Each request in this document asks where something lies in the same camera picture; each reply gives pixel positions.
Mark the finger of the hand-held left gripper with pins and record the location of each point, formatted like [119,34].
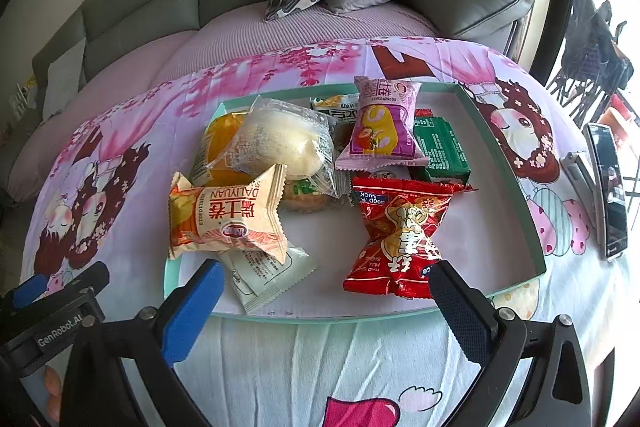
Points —
[30,291]
[87,277]

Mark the black smartphone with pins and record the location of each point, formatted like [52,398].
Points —
[607,192]

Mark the green yellow snack packet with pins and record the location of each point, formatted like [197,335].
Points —
[305,199]

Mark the white round bun packet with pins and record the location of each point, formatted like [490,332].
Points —
[285,137]

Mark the white tray with teal rim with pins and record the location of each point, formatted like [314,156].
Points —
[325,232]

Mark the pink cartoon printed blanket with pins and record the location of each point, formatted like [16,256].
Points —
[350,372]

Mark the white green corn snack packet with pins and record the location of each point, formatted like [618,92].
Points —
[332,103]

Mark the black outdoor chair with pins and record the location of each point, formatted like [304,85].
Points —
[595,57]

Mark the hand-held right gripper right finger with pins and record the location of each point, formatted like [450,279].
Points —
[460,312]

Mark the small red foil packet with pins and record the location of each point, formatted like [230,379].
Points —
[424,113]

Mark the silver phone stand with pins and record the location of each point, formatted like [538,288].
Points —
[575,172]

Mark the purple swiss roll packet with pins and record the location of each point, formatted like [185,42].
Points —
[380,127]

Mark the dark green snack packet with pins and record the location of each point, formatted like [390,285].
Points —
[440,147]

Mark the pale white snack packet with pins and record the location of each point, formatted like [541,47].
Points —
[270,277]

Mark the yellow cake packet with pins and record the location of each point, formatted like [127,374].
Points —
[217,142]

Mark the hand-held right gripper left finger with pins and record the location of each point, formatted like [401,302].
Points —
[195,307]

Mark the cream orange swiss roll packet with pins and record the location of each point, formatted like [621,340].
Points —
[220,217]

